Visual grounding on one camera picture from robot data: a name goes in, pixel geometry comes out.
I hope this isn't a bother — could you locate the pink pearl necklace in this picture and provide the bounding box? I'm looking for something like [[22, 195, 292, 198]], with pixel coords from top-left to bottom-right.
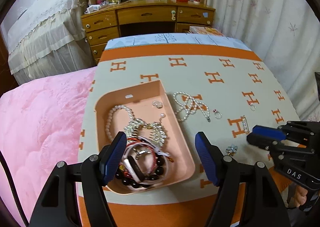
[[106, 104, 136, 143]]

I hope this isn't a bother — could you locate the white curtain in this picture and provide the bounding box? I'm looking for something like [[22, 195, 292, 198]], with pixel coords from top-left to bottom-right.
[[207, 0, 319, 120]]

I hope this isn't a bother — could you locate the red cord bracelet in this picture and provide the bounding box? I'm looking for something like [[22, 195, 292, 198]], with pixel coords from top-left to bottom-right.
[[125, 136, 176, 175]]

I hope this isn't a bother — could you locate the blue flower brooch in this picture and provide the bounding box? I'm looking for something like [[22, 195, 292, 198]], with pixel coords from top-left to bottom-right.
[[226, 144, 238, 157]]

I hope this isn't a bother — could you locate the white pearl necklace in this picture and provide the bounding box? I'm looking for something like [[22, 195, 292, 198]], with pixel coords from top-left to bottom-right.
[[172, 91, 212, 123]]

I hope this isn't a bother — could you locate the orange H pattern blanket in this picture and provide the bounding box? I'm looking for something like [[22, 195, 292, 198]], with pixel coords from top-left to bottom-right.
[[78, 44, 298, 226]]

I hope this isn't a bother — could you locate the small pearl bracelet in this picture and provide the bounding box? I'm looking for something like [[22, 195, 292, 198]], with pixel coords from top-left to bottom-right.
[[240, 115, 251, 136]]

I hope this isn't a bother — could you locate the peach plastic jewelry box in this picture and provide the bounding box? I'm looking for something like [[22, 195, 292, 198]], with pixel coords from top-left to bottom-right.
[[94, 80, 195, 195]]

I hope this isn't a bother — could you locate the blue patterned bed sheet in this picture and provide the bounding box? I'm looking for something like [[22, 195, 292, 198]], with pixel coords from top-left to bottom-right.
[[105, 33, 251, 51]]

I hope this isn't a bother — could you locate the wooden desk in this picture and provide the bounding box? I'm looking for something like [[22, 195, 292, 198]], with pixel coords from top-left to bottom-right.
[[81, 0, 215, 62]]

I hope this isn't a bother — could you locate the pink quilt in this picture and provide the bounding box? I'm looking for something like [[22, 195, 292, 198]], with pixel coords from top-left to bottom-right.
[[1, 68, 96, 218]]

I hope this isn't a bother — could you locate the black bead bracelet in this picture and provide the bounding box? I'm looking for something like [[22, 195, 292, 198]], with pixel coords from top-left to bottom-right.
[[114, 154, 166, 190]]

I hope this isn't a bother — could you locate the rhinestone leaf hair comb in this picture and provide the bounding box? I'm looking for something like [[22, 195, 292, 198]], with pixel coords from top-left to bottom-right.
[[124, 118, 167, 147]]

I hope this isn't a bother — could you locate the round pearl brooch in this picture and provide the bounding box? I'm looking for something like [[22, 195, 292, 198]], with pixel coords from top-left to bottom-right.
[[152, 100, 163, 109]]

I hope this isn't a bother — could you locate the lace covered furniture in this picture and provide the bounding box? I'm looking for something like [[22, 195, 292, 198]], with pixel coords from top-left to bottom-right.
[[8, 0, 94, 85]]

